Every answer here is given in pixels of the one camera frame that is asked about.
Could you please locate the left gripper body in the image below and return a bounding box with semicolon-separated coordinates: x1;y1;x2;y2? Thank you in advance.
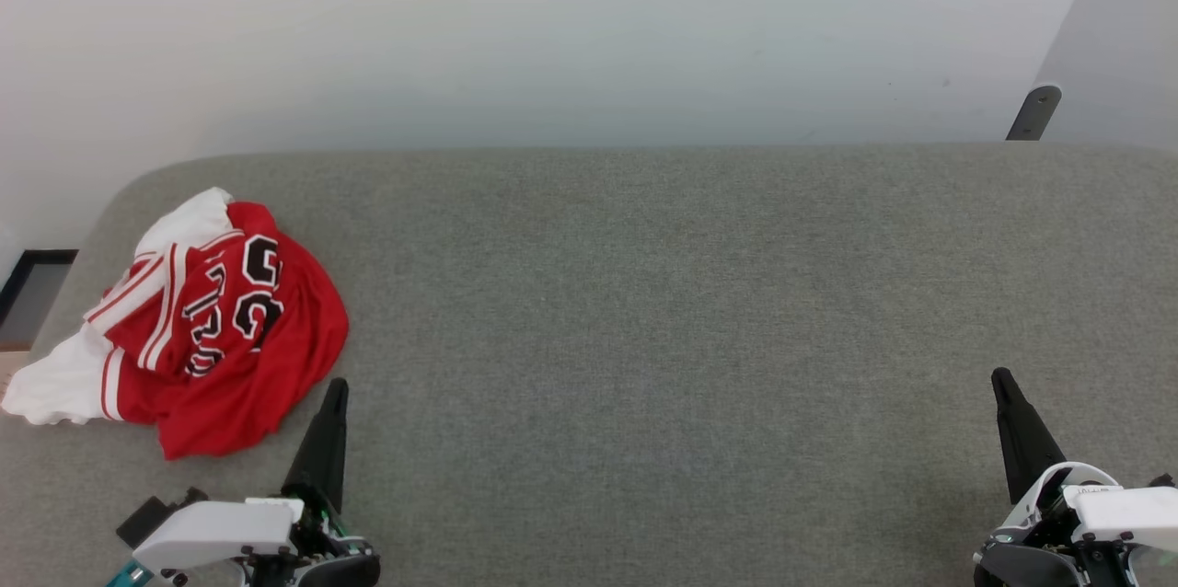
244;495;381;587

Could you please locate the dark metal bracket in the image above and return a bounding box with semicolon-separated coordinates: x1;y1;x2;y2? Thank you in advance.
1005;84;1063;143

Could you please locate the red white basketball jersey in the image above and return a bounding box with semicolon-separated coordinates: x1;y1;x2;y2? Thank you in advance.
0;187;351;462

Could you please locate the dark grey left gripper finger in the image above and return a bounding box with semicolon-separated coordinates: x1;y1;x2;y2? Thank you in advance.
281;377;351;514

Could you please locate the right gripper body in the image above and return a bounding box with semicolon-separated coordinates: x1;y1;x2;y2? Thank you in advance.
974;461;1142;587

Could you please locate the white partition panel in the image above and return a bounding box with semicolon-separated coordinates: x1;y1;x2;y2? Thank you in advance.
1031;0;1178;153

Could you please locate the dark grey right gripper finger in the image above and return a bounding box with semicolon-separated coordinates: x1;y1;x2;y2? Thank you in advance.
990;367;1068;507

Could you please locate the grey fabric sofa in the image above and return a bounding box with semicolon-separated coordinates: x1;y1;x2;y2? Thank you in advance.
0;143;1178;587

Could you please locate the black floor edging strip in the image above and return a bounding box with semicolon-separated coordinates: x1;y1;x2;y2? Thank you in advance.
0;248;80;351

